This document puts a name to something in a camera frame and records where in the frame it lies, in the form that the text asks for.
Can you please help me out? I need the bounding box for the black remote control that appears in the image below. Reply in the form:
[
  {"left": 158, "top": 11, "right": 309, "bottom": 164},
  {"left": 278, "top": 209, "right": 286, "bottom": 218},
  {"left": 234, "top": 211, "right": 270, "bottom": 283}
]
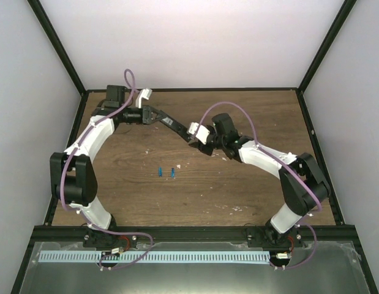
[{"left": 160, "top": 113, "right": 192, "bottom": 143}]

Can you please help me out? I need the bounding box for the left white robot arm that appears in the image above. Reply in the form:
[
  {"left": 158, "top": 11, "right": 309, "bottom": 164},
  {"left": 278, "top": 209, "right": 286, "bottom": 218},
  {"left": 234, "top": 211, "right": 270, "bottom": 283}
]
[{"left": 50, "top": 85, "right": 152, "bottom": 247}]

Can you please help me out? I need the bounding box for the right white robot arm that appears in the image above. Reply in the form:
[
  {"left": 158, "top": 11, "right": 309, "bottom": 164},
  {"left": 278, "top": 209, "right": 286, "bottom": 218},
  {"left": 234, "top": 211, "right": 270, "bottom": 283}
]
[{"left": 187, "top": 113, "right": 331, "bottom": 247}]

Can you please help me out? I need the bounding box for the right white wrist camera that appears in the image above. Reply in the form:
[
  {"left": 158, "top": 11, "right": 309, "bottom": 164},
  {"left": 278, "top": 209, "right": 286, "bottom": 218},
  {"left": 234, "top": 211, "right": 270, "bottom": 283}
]
[{"left": 187, "top": 122, "right": 211, "bottom": 145}]

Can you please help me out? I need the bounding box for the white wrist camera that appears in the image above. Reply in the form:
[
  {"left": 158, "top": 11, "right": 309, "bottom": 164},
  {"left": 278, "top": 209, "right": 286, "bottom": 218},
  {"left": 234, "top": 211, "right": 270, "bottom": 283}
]
[
  {"left": 187, "top": 122, "right": 211, "bottom": 145},
  {"left": 135, "top": 88, "right": 152, "bottom": 108}
]

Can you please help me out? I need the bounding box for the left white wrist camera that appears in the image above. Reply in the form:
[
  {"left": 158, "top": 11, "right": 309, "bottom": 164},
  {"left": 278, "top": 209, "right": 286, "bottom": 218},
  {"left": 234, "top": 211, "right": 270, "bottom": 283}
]
[{"left": 135, "top": 88, "right": 152, "bottom": 108}]

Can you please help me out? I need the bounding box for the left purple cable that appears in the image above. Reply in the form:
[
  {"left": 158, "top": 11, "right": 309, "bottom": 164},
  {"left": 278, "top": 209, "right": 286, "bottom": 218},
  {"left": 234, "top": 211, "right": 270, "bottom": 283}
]
[{"left": 59, "top": 68, "right": 154, "bottom": 271}]

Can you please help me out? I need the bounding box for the purple cable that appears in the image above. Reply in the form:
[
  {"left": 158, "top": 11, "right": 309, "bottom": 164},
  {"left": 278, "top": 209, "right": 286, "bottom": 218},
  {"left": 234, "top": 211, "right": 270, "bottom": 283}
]
[
  {"left": 59, "top": 68, "right": 154, "bottom": 271},
  {"left": 196, "top": 101, "right": 324, "bottom": 271}
]

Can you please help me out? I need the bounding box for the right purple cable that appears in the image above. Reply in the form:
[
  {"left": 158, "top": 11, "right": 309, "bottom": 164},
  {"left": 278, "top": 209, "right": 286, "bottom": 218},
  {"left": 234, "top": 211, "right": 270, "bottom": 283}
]
[{"left": 196, "top": 101, "right": 324, "bottom": 271}]

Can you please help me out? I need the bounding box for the left black frame post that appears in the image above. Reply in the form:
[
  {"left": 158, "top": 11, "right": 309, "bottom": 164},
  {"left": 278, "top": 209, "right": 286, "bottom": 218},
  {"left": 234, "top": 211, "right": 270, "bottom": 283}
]
[{"left": 27, "top": 0, "right": 86, "bottom": 95}]

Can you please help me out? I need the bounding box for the black frame post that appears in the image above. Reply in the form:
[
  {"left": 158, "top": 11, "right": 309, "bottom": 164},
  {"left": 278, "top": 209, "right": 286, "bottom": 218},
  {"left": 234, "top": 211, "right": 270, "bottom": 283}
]
[
  {"left": 27, "top": 0, "right": 86, "bottom": 95},
  {"left": 298, "top": 0, "right": 357, "bottom": 93}
]

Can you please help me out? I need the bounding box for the black aluminium front rail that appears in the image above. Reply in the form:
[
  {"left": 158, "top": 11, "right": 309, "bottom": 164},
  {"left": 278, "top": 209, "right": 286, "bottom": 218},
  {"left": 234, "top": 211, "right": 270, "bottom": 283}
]
[{"left": 32, "top": 225, "right": 355, "bottom": 246}]

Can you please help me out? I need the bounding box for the light blue slotted cable duct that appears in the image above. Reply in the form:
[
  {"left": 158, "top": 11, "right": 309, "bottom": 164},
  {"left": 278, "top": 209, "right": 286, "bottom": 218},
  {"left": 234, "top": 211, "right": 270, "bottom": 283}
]
[{"left": 38, "top": 251, "right": 270, "bottom": 265}]

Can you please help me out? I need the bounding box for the right black frame post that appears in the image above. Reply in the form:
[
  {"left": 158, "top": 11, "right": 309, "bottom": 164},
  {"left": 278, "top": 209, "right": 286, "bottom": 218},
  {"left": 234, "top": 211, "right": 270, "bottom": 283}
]
[{"left": 298, "top": 0, "right": 357, "bottom": 93}]

